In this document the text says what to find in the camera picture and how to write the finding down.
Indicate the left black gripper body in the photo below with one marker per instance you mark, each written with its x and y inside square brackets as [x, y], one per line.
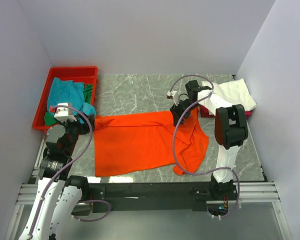
[74, 129]

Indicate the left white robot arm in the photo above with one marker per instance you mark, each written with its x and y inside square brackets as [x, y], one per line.
[57, 191]

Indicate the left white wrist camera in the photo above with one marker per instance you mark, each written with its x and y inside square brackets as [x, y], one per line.
[63, 112]

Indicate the red plastic bin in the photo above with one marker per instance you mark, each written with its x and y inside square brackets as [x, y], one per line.
[83, 74]

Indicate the green t shirt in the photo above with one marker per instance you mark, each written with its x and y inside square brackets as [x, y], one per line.
[88, 92]

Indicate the folded white t shirt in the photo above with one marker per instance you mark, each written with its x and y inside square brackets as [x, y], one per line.
[226, 95]

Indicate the black mounting base bar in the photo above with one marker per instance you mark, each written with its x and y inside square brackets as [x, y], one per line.
[154, 196]

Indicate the orange t shirt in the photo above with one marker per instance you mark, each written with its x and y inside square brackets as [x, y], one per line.
[136, 142]

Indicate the aluminium rail frame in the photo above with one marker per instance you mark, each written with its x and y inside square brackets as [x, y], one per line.
[248, 192]

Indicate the folded red t shirt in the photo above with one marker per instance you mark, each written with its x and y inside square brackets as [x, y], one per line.
[205, 113]

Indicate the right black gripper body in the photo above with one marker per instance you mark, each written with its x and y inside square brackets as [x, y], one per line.
[181, 107]

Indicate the blue t shirt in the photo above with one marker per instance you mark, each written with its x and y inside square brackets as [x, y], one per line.
[65, 95]

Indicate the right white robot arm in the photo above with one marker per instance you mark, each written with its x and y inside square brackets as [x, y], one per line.
[230, 131]

